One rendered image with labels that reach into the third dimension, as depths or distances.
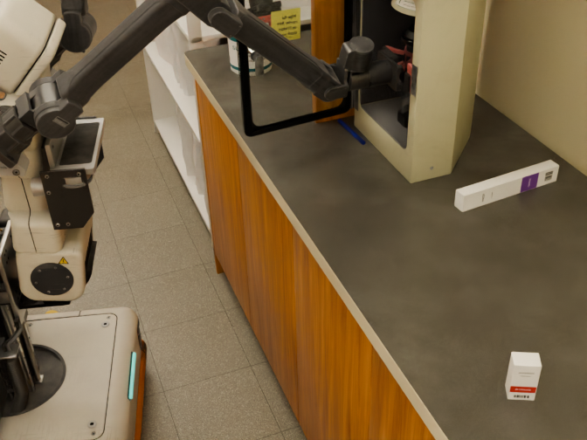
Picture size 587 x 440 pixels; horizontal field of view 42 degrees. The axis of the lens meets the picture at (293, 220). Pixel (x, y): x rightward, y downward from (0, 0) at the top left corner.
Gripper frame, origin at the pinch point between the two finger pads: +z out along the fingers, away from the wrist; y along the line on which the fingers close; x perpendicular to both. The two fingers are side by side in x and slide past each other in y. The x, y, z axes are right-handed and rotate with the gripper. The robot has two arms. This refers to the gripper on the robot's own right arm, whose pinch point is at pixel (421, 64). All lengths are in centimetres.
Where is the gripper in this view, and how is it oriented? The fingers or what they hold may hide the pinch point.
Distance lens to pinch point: 188.1
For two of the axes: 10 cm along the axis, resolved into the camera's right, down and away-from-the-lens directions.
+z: 9.4, -2.3, 2.7
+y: -3.5, -5.3, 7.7
